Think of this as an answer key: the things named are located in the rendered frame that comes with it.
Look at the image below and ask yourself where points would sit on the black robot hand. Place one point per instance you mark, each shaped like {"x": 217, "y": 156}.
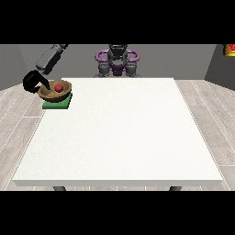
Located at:
{"x": 30, "y": 81}

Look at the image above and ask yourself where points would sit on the brown wooden bowl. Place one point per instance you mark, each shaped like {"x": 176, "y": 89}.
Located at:
{"x": 55, "y": 95}

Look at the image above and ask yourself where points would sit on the small red ball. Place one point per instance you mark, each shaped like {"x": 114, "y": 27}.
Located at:
{"x": 58, "y": 88}

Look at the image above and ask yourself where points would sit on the green square pad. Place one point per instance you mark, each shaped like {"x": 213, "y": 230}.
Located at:
{"x": 58, "y": 105}

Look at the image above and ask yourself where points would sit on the grey robot trunk purple rings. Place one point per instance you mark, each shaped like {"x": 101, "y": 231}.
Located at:
{"x": 116, "y": 65}

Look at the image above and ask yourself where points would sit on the dark table leg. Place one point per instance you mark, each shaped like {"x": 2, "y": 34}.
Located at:
{"x": 59, "y": 188}
{"x": 175, "y": 188}

